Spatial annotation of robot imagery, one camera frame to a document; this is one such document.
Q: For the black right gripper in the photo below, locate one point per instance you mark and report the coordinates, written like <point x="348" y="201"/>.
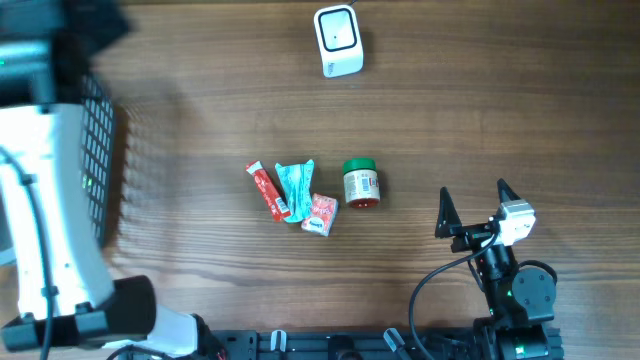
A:
<point x="450" y="221"/>

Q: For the green lid spread jar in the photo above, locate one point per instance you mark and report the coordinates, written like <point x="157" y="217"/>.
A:
<point x="361" y="184"/>

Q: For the red small carton box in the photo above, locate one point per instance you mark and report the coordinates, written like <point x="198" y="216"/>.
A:
<point x="323" y="213"/>

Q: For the teal wipes packet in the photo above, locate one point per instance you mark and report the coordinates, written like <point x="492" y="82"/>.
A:
<point x="296" y="182"/>

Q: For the red snack stick packet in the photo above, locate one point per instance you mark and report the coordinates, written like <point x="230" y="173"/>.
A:
<point x="275" y="203"/>

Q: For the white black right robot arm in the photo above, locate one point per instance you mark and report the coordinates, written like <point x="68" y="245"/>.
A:
<point x="520" y="295"/>

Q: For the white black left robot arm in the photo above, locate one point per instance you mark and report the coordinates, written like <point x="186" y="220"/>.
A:
<point x="56" y="134"/>

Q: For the white barcode scanner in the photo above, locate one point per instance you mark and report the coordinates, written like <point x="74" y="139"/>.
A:
<point x="339" y="40"/>

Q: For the grey plastic mesh basket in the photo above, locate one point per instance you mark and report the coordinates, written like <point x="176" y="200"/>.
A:
<point x="97" y="141"/>

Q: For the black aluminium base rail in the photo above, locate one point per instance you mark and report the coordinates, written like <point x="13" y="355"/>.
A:
<point x="350" y="345"/>

